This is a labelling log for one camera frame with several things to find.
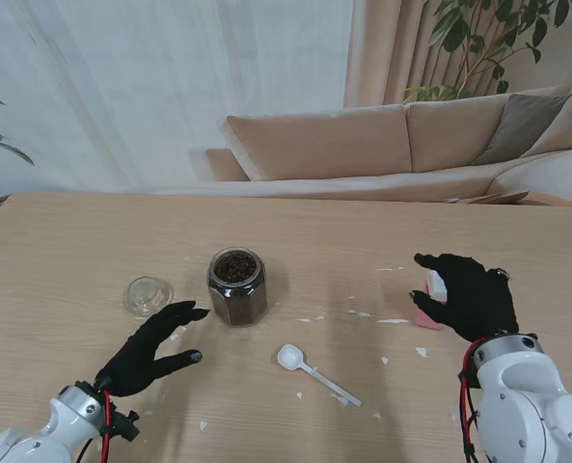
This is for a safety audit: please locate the tall leafy green plant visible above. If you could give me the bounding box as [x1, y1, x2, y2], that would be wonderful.
[403, 0, 572, 102]

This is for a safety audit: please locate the red left arm cable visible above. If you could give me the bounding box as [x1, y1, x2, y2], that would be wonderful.
[75, 390, 116, 463]

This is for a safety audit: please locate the white plastic spoon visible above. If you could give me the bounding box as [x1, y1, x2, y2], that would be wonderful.
[276, 343, 364, 408]

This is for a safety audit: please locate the grey sofa cushion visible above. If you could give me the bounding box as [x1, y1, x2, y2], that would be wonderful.
[473, 93, 572, 167]

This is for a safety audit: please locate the clear glass jar lid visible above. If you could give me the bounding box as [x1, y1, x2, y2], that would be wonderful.
[123, 276, 176, 318]

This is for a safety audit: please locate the white square jar lid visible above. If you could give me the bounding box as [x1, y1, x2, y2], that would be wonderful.
[424, 269, 449, 303]

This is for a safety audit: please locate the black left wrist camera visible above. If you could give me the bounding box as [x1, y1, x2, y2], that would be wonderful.
[109, 409, 143, 443]

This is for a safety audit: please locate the beige pleated curtain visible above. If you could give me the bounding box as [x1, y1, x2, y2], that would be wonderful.
[342, 0, 547, 108]

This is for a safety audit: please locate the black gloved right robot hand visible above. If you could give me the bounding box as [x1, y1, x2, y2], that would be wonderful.
[408, 252, 520, 344]

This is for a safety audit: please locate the white sheer curtain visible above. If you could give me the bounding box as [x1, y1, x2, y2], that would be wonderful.
[0, 0, 354, 189]

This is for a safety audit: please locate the pink square coffee jar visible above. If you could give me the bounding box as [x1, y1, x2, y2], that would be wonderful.
[414, 282, 449, 332]

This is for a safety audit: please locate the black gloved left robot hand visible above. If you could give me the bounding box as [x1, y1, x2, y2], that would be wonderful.
[95, 300, 212, 399]

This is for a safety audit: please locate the beige sofa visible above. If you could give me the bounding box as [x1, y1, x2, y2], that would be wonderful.
[205, 84, 572, 216]

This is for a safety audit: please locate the wooden tray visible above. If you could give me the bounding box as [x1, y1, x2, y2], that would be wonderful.
[447, 190, 531, 205]

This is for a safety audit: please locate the glass jar of coffee beans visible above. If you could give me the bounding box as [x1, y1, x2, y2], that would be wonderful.
[205, 247, 269, 329]

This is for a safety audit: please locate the white blanket on sofa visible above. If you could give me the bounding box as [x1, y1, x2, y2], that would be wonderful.
[492, 148, 572, 213]

